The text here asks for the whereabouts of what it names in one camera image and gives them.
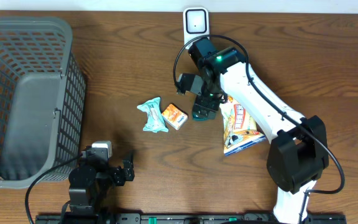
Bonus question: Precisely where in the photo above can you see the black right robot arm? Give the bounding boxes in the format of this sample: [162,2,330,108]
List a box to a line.
[175,35,329,223]

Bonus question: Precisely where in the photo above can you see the mint green tissue pack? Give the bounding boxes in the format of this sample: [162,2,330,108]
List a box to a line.
[137,96,168,133]

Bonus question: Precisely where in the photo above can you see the dark grey plastic basket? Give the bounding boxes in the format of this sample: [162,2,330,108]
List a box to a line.
[0,16,86,189]

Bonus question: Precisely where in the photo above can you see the teal mouthwash bottle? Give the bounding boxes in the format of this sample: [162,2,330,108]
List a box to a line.
[192,111,216,121]

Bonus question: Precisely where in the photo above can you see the white barcode scanner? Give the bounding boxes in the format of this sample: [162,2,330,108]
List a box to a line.
[183,7,209,44]

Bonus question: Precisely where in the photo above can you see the yellow snack bag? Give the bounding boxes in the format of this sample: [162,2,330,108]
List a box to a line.
[219,96,267,156]

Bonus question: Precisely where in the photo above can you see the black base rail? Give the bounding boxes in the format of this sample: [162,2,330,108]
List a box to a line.
[35,213,347,224]

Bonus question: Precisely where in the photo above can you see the small orange box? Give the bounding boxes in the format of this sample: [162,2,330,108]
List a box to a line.
[162,103,188,130]

